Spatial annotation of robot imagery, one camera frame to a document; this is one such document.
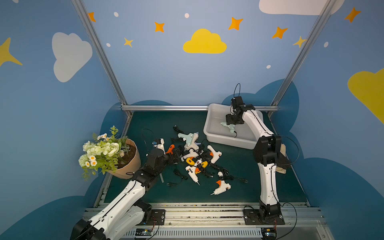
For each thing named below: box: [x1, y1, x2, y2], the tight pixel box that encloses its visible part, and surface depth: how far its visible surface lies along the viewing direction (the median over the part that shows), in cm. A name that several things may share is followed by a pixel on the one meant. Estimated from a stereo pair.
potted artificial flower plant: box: [78, 126, 142, 182], surface depth 66 cm
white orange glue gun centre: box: [185, 165, 202, 186], surface depth 88 cm
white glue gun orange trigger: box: [210, 180, 231, 196], surface depth 85 cm
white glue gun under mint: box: [180, 149, 199, 162], surface depth 98 cm
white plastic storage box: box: [203, 103, 270, 150], surface depth 97 cm
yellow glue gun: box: [186, 157, 208, 168], surface depth 92 cm
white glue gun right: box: [207, 145, 222, 164], surface depth 98 cm
